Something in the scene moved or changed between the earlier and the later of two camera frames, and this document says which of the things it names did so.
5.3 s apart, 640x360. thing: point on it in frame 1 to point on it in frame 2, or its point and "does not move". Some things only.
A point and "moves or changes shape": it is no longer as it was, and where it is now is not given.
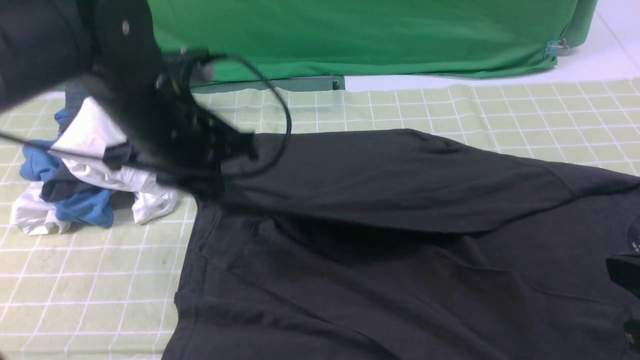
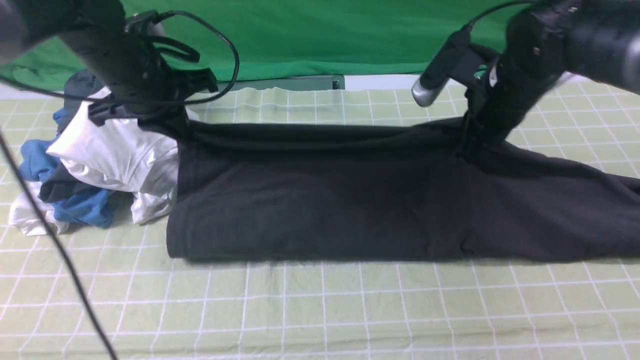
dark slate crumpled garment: (69, 184) does not move
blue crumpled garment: (37, 161) does not move
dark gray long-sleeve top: (394, 244) moves or changes shape
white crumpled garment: (93, 128) does not move
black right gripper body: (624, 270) to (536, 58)
